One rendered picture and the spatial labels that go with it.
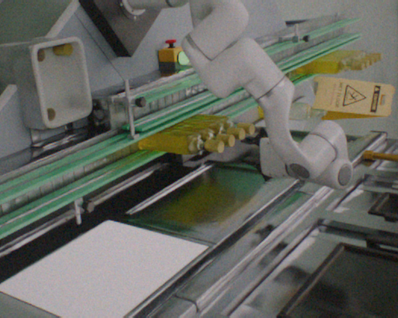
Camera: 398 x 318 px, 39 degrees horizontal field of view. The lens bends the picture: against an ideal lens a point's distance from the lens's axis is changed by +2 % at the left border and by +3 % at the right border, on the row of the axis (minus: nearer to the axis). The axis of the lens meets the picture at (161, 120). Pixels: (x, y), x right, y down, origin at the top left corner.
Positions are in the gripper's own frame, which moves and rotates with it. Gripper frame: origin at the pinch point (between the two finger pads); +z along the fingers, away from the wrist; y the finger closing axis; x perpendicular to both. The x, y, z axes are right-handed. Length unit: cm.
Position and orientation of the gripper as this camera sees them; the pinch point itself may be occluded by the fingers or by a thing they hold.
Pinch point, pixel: (249, 150)
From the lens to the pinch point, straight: 148.0
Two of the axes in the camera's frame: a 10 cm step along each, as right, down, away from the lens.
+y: -1.0, -9.6, -2.5
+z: -6.0, -1.4, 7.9
